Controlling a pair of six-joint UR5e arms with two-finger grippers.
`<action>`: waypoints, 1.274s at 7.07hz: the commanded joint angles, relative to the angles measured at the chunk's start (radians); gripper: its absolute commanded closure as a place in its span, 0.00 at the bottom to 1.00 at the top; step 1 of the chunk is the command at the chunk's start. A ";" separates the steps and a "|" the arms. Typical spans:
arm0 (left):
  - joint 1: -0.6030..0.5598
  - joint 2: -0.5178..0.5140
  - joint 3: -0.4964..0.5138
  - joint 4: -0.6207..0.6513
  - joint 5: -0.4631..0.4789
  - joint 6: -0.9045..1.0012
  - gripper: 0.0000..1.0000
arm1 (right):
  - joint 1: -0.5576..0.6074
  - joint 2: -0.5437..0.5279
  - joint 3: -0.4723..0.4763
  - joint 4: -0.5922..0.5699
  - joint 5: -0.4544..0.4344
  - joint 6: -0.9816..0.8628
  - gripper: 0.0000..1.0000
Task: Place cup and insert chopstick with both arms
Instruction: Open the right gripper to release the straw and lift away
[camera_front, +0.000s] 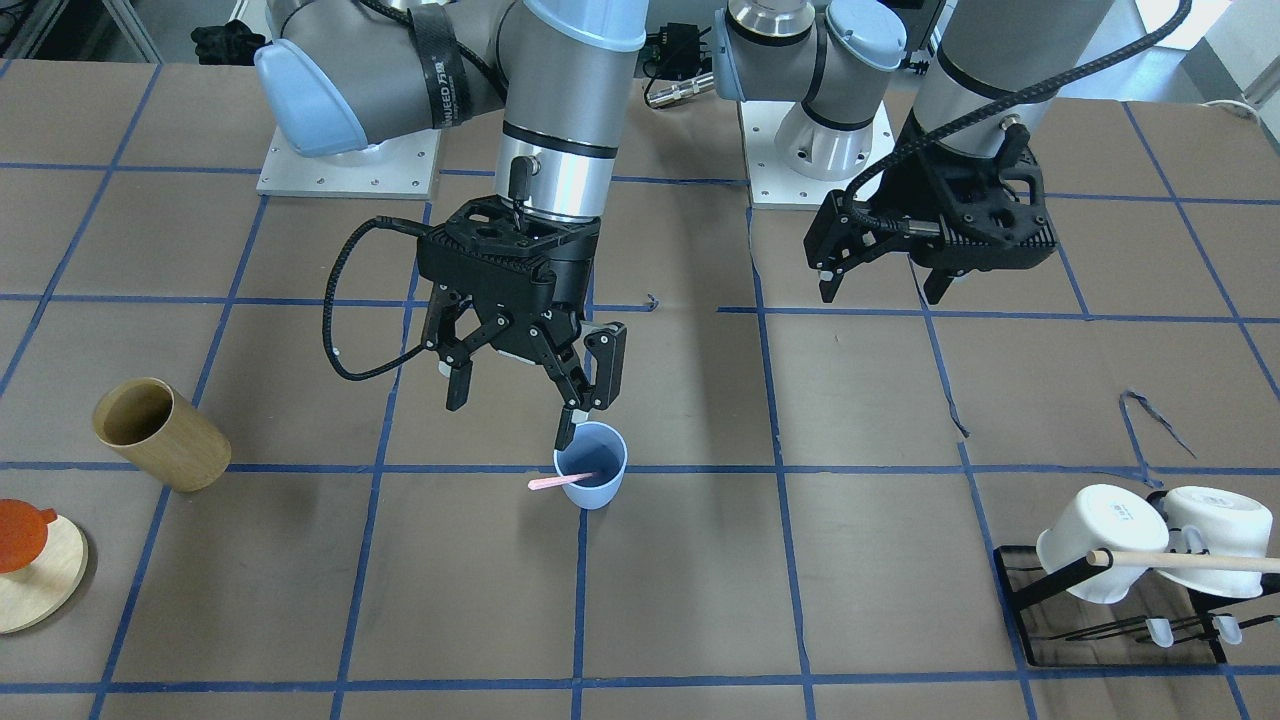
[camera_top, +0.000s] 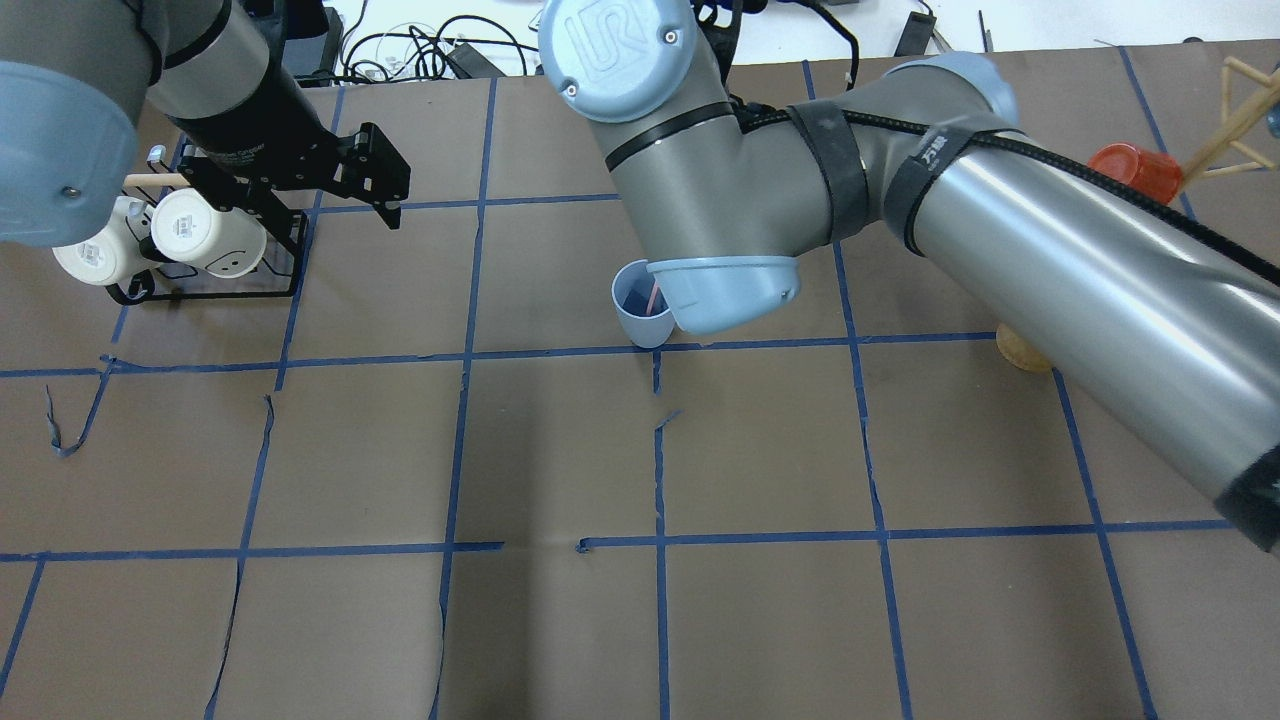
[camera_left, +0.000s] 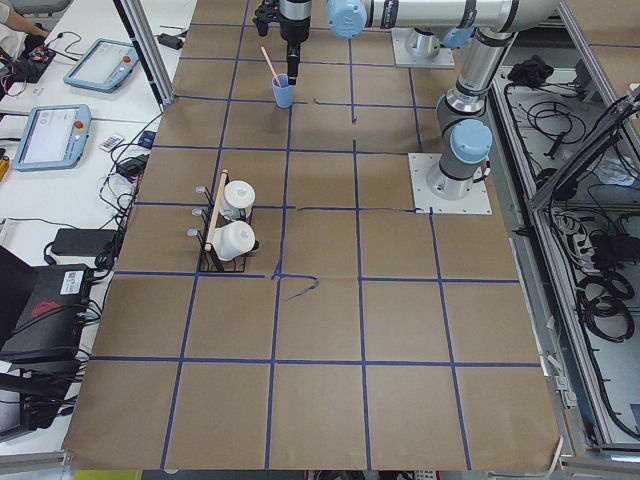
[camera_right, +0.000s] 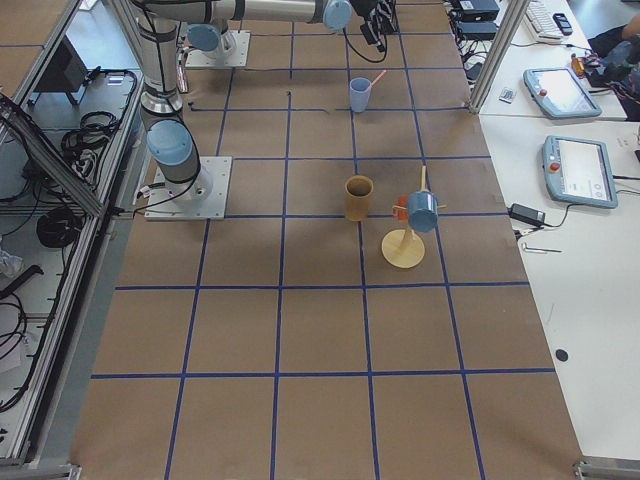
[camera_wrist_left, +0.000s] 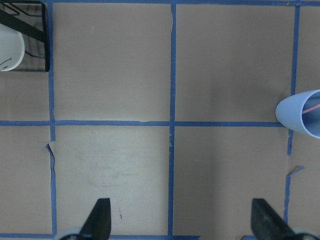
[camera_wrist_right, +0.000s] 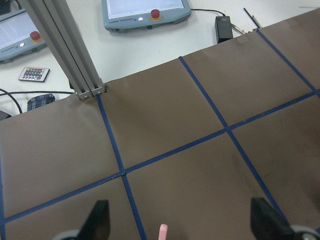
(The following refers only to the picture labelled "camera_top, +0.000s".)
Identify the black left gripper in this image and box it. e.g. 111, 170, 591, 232
175, 110, 412, 231

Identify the light blue plastic cup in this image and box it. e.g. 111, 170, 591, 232
611, 259, 675, 350

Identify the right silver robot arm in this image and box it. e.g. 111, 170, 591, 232
539, 1, 1279, 553

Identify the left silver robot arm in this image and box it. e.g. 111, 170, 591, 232
1, 1, 411, 249

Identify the bamboo wooden cup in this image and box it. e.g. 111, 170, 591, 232
995, 322, 1055, 374

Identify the orange cup on stand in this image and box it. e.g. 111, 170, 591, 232
1087, 142, 1184, 205

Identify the white mug near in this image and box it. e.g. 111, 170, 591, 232
150, 188, 268, 279

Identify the white mug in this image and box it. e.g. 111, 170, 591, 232
150, 188, 268, 279
51, 196, 161, 287

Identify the wooden dowel rod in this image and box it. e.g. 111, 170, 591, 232
122, 173, 191, 188

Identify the white mug far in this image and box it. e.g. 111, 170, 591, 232
51, 196, 161, 287

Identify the wooden mug tree stand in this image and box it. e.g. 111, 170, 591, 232
1178, 56, 1279, 191

